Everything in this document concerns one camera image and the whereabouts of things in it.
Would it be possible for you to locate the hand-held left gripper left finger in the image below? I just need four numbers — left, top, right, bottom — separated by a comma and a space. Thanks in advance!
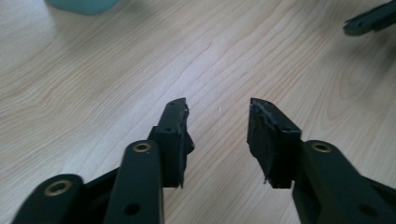
103, 97, 195, 224

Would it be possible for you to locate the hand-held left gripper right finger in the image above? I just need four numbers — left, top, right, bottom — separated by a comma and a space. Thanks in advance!
247, 97, 396, 224

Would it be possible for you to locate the teal container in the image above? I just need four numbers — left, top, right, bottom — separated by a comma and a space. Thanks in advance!
45, 0, 120, 16

